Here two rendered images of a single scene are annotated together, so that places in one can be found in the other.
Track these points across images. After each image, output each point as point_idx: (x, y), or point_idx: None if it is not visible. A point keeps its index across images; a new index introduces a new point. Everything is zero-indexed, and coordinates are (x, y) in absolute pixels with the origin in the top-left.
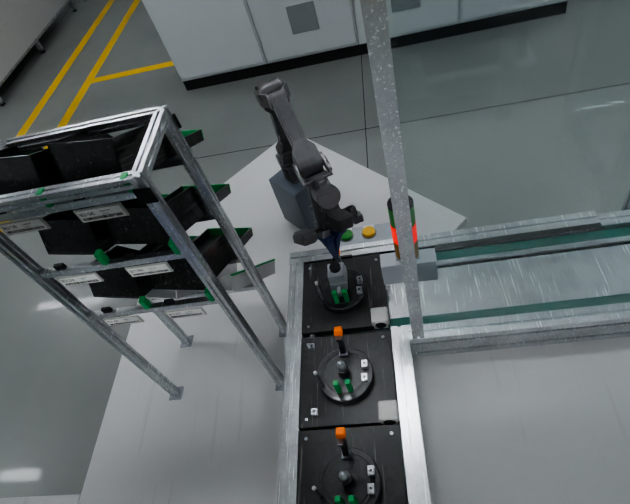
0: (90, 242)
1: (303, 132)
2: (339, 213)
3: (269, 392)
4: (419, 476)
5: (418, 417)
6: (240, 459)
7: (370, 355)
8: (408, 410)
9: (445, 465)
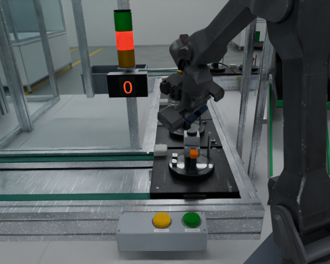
0: None
1: (209, 23)
2: (176, 80)
3: (245, 158)
4: (152, 113)
5: (147, 123)
6: (250, 138)
7: (170, 138)
8: (152, 127)
9: (140, 136)
